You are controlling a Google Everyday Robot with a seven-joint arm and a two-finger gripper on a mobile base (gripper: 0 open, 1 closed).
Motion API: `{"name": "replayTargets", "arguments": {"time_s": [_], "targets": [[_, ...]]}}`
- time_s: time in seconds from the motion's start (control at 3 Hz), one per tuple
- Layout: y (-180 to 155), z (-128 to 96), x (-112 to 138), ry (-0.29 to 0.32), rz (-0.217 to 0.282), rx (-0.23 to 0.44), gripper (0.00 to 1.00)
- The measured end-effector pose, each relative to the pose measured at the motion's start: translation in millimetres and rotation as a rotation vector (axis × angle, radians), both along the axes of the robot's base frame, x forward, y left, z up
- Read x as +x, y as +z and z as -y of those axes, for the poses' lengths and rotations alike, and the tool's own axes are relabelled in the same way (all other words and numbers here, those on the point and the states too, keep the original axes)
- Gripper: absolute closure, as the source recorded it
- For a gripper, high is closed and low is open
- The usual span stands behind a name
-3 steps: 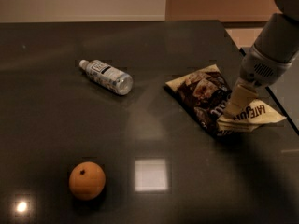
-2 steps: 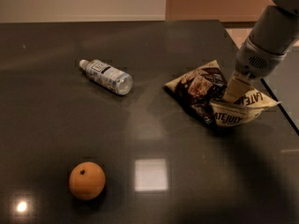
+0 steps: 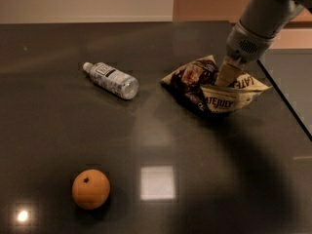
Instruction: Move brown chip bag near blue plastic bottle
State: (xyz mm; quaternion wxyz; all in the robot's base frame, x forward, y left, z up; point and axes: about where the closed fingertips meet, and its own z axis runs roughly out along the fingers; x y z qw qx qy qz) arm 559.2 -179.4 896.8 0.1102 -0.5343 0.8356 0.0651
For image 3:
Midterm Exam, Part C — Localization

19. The orange fruit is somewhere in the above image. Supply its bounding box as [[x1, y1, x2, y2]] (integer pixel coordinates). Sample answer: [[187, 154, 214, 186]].
[[71, 169, 110, 210]]

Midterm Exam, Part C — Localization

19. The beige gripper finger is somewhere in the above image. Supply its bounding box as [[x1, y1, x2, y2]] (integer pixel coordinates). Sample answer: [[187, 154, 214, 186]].
[[214, 56, 244, 87]]

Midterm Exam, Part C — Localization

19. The brown and cream chip bag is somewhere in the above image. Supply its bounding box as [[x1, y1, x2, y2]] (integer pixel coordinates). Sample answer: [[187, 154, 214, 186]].
[[161, 56, 269, 116]]

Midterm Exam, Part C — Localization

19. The clear plastic water bottle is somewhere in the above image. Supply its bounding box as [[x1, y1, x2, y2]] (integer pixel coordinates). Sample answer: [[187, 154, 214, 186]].
[[83, 62, 138, 100]]

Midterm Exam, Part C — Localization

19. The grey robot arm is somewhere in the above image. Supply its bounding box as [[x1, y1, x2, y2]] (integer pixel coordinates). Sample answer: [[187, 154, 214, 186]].
[[215, 0, 312, 87]]

